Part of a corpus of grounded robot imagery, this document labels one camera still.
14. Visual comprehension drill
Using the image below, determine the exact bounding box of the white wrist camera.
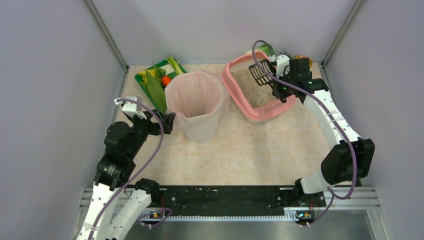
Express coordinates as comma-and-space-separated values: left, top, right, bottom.
269, 54, 290, 78
114, 98, 147, 121

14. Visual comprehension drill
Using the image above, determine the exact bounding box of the toy bok choy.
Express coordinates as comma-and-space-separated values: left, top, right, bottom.
254, 44, 275, 57

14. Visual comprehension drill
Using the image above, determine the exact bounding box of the green leafy vegetable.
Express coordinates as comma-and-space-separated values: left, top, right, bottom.
144, 71, 167, 114

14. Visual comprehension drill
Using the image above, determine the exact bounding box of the black litter scoop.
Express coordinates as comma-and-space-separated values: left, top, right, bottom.
248, 59, 277, 87

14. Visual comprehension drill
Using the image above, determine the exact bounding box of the white green leek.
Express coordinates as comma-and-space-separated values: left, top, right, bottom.
165, 56, 187, 75

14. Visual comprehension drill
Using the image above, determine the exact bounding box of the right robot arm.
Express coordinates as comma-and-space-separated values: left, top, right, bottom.
269, 55, 375, 196

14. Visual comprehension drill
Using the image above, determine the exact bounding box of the toy pineapple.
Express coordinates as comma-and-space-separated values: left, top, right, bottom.
279, 50, 313, 67

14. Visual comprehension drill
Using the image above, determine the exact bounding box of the pink lined trash bin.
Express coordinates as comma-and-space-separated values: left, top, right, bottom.
164, 70, 230, 144

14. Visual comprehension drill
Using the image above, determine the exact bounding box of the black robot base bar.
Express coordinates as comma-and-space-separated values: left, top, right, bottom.
149, 185, 326, 217

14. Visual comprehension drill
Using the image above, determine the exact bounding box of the pink litter box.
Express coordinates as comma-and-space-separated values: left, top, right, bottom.
221, 53, 296, 123

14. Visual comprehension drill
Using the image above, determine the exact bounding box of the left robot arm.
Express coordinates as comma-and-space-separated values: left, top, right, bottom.
77, 111, 161, 240

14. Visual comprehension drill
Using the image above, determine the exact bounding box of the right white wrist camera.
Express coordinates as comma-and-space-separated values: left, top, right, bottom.
269, 54, 290, 78

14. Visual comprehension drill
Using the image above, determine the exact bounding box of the orange toy carrot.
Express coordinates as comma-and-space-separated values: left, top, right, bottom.
161, 75, 172, 87

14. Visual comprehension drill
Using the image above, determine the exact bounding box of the green vegetable tray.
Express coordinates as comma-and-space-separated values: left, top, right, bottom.
134, 58, 187, 108

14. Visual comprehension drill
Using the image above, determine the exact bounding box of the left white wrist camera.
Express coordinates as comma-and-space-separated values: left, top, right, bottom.
114, 98, 147, 121

